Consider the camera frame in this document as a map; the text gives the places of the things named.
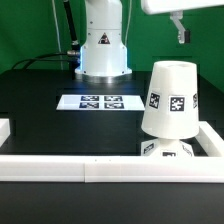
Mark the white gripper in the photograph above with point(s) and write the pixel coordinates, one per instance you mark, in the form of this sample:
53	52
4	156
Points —
164	6

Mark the white lamp shade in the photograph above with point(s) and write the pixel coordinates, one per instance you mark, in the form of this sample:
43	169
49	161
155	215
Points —
171	110

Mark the white fence rail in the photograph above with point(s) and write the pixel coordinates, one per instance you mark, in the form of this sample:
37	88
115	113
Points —
89	169
209	140
4	130

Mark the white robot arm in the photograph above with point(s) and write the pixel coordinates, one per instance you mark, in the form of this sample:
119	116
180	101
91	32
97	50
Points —
103	56

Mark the white marker sheet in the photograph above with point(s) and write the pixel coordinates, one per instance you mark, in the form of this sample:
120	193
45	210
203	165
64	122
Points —
101	102

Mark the white front fence rail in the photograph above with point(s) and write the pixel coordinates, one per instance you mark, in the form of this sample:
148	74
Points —
89	169

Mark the white left fence rail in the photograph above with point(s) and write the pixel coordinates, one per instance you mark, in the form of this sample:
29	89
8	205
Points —
4	130

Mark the white right fence rail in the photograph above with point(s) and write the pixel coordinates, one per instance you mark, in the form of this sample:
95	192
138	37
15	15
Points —
209	140

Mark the white lamp base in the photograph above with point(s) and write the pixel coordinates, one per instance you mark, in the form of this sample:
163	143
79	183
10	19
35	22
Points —
160	147

